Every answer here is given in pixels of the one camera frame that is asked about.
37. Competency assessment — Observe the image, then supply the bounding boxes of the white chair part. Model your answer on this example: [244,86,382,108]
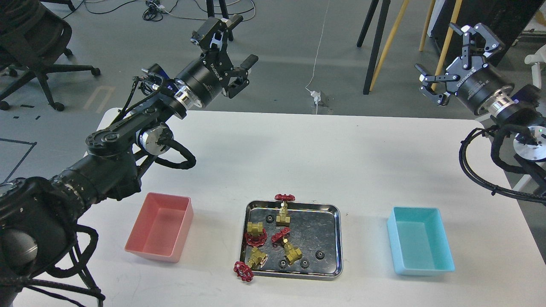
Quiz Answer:
[524,50,546,89]

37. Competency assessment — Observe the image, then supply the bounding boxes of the brass valve bottom red handle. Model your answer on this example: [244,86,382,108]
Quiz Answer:
[233,247,268,282]

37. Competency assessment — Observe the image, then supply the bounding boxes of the black office chair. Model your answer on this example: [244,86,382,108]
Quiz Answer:
[0,0,101,111]

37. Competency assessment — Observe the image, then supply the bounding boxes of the wooden easel legs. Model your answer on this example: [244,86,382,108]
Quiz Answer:
[369,0,463,92]

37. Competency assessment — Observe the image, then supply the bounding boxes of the blue plastic box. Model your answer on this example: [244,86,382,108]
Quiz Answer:
[387,206,456,276]

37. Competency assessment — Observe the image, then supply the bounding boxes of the small black gear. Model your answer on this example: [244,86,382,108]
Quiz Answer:
[265,214,275,223]
[315,250,325,260]
[300,258,310,269]
[278,259,289,270]

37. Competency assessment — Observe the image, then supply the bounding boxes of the small black gear bottom middle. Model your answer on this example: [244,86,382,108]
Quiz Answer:
[300,258,310,269]

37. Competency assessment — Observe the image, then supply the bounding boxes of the small black gear bottom left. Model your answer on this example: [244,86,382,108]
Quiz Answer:
[278,259,289,270]

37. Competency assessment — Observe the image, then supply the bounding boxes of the white power adapter with cable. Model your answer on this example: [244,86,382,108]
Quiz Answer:
[305,0,330,114]

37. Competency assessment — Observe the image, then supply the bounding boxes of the metal tray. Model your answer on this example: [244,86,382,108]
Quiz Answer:
[239,200,343,280]

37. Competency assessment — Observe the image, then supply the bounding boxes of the black floor cables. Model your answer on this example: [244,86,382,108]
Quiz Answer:
[64,0,256,23]

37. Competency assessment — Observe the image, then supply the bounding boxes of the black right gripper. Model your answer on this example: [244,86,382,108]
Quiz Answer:
[415,23,514,116]

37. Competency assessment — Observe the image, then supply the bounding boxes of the brass valve top red handle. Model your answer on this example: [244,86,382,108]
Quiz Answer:
[275,194,295,227]

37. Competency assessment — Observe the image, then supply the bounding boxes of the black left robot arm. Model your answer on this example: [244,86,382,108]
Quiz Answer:
[0,14,258,307]

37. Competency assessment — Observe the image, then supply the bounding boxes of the pink plastic box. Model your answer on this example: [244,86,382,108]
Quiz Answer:
[124,192,194,264]

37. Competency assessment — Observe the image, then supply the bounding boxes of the brass valve red handle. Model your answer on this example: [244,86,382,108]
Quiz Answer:
[271,227,303,265]
[275,194,295,227]
[233,247,268,282]
[244,221,267,247]

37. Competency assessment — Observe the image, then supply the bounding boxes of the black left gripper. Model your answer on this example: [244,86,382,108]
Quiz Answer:
[175,15,259,107]

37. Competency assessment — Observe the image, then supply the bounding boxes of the black stand legs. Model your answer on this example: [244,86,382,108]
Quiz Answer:
[356,0,390,95]

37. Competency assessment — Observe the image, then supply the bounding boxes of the small black gear top left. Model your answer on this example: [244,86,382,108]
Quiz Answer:
[265,214,275,223]

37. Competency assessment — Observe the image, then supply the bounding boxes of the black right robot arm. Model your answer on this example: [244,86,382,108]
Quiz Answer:
[415,23,546,204]

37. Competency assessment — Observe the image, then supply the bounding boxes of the small black gear right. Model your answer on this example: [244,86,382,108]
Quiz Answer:
[315,250,325,260]

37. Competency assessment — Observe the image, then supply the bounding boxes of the black tripod leg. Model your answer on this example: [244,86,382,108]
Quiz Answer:
[206,0,229,19]

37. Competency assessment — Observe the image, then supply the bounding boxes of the black cabinet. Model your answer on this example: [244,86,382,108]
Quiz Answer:
[427,0,545,66]

